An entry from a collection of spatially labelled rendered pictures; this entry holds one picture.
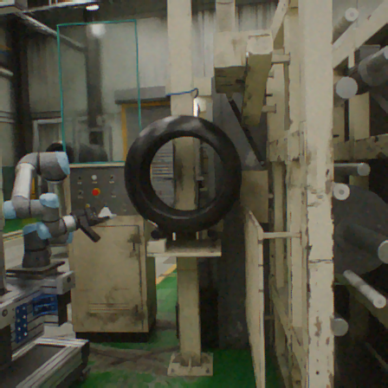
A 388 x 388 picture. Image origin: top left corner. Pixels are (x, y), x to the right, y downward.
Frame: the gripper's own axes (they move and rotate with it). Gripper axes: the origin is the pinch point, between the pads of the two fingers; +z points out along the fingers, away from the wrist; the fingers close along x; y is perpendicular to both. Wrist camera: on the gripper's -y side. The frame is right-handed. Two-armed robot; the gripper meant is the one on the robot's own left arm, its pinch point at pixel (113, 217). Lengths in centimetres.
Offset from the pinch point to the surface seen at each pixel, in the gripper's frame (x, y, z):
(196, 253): -9.8, -29.2, 31.2
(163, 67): 673, 489, 595
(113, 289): 95, -35, 25
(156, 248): 0.9, -20.6, 16.7
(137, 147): -12.1, 28.7, 17.5
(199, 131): -33, 25, 41
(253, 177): -18, -1, 79
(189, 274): 29, -40, 47
